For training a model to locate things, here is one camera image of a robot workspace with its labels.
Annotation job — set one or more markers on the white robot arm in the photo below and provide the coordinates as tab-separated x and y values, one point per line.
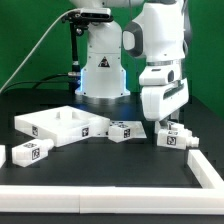
157	35

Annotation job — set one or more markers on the paper sheet with markers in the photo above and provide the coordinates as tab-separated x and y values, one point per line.
137	130

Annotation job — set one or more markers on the black camera on stand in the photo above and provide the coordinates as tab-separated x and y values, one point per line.
88	15

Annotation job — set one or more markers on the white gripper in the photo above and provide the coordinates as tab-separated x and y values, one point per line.
164	91

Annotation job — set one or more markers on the white L-shaped fence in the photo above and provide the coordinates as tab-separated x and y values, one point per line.
208	198

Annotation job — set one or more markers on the white block left edge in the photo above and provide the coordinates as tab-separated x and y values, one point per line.
2	155

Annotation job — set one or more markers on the white square table top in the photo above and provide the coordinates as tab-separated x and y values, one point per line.
64	125

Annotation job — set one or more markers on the black camera stand pole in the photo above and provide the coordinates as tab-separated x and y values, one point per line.
76	70

